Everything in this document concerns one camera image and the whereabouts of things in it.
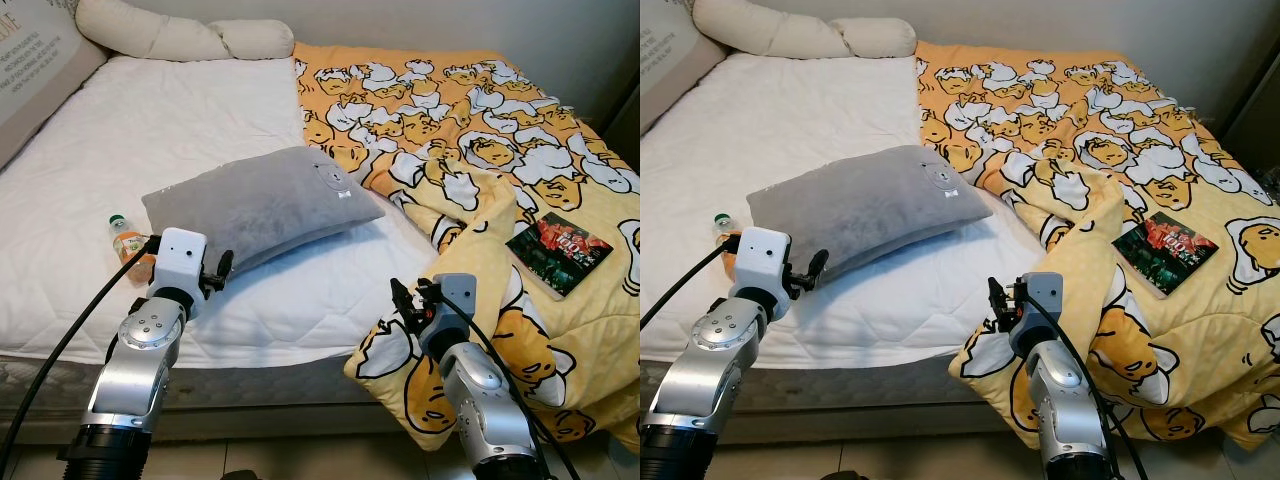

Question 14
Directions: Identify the printed grey headboard cushion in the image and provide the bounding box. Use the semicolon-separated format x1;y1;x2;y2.
0;0;109;171
640;0;729;137

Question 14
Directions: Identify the yellow cartoon egg blanket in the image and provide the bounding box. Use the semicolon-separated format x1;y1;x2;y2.
292;42;641;453
915;40;1280;453

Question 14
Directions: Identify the grey bed base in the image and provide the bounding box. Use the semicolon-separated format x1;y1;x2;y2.
640;352;1011;443
0;352;421;443

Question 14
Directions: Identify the cream bolster pillow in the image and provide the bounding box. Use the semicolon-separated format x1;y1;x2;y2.
75;0;295;63
692;0;917;59

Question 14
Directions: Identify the dark red-green cover book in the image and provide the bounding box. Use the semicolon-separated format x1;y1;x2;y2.
1111;210;1220;299
505;211;615;300

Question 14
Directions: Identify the orange drink bottle green cap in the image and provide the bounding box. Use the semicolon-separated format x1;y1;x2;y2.
713;212;743;277
108;213;159;286

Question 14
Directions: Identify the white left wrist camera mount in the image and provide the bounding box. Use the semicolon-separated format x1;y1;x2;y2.
154;227;210;297
737;227;791;297

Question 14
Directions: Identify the white quilted mattress pad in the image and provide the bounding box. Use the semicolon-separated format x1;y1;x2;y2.
0;55;523;369
640;52;1033;367

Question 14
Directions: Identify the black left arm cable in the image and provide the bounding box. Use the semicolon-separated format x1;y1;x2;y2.
640;238;739;329
0;236;159;471

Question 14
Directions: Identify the dark bedside cabinet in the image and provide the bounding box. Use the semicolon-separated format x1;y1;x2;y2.
1220;48;1280;183
600;70;641;173

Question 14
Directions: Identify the grey plush pillow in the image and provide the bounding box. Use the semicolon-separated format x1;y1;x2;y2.
747;144;994;273
142;146;386;273

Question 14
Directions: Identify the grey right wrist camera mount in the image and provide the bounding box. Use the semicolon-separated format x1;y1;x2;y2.
1014;271;1065;333
430;272;480;333

